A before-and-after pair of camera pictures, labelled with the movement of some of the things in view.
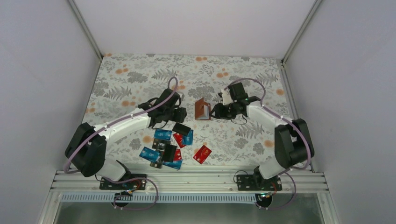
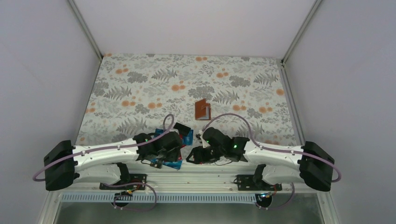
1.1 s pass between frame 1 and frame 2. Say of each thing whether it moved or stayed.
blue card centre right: stayed
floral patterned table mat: stayed
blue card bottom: stayed
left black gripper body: moved
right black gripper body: moved
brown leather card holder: stayed
